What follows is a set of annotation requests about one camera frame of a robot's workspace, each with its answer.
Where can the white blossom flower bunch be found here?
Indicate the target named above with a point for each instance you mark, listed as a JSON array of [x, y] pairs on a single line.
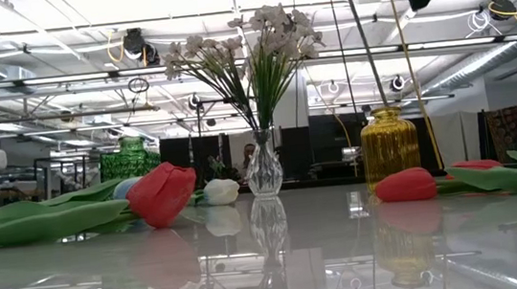
[[274, 15], [308, 50], [193, 43]]

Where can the red artificial tulip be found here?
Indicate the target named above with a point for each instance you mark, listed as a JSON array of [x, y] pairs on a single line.
[[407, 184], [162, 193], [475, 165]]

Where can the yellow glass vase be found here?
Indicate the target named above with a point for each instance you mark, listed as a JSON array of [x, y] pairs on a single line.
[[389, 145]]

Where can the clear glass vase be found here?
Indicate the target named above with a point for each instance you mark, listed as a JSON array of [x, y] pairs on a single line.
[[264, 173]]

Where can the green square glass vase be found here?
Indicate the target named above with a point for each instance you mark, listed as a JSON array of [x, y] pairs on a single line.
[[131, 162]]

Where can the black ceiling device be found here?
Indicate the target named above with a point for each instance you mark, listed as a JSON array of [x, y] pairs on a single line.
[[501, 6], [134, 42]]

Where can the black partition panel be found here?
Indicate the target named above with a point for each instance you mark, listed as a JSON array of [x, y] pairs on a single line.
[[175, 158], [325, 137]]

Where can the white cloth screen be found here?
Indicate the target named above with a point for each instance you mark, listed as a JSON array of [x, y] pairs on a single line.
[[455, 138]]

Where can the patterned hanging rug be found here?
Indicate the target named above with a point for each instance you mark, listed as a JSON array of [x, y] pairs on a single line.
[[507, 130]]

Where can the person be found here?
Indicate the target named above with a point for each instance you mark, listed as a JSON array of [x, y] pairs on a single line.
[[248, 155]]

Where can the small potted flower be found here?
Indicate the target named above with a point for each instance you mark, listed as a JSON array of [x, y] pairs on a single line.
[[216, 165]]

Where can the black metal frame cell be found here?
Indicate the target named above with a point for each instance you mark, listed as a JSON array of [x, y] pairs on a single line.
[[62, 158]]

